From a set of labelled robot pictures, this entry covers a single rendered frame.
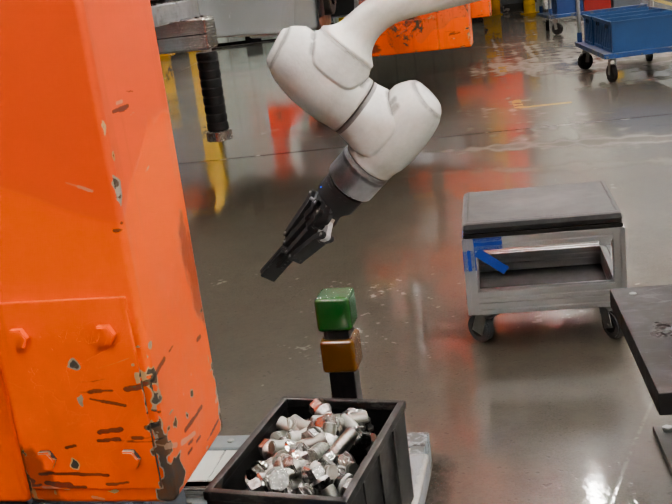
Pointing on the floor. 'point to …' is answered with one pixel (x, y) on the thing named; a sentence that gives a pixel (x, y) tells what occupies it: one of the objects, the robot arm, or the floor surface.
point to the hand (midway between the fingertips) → (278, 263)
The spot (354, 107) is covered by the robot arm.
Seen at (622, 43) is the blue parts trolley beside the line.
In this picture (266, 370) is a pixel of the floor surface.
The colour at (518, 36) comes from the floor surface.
